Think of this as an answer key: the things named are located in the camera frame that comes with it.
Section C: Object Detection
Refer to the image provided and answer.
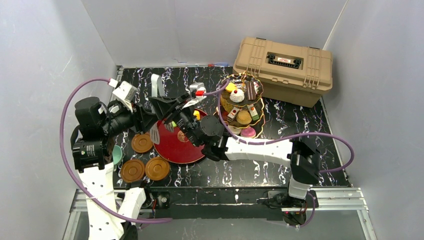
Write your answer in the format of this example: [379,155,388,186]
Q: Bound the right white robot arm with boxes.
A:
[149,94,321,200]

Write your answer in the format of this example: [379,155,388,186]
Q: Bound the wooden coaster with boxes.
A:
[131,133,154,154]
[120,158,145,183]
[145,157,170,181]

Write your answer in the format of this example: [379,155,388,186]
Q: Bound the pink frosted donut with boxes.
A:
[240,126,257,138]

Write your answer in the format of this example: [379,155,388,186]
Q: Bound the tan plastic toolbox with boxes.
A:
[233,37,333,108]

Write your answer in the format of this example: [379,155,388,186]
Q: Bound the round yellow biscuit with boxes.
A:
[193,110,201,120]

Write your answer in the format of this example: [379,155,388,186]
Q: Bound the orange muffin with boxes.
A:
[236,110,252,125]

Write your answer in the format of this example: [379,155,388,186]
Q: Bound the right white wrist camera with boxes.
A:
[182,82,206,109]

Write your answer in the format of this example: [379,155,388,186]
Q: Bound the white cream puff with cherry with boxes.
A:
[229,88,245,103]

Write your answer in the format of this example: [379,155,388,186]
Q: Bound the small decorated white cake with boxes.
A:
[248,104,260,121]

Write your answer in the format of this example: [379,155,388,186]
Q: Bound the white frosted donut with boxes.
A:
[227,125,242,136]

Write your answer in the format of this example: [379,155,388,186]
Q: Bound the chocolate layered cake slice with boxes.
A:
[246,81,257,101]

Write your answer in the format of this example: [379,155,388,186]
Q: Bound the dark red round tray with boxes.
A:
[153,121,205,164]

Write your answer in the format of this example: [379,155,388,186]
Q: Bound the mint green cup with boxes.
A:
[112,145,124,166]

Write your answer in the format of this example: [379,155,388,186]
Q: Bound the large brown cookie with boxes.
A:
[220,96,234,113]

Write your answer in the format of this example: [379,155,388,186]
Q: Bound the three-tier glass cake stand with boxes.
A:
[214,71,265,139]

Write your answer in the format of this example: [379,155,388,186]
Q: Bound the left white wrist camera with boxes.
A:
[112,81,137,113]

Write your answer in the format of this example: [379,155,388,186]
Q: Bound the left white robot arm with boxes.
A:
[72,97,158,240]

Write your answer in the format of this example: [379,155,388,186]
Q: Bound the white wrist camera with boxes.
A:
[182,82,206,109]
[112,81,137,113]

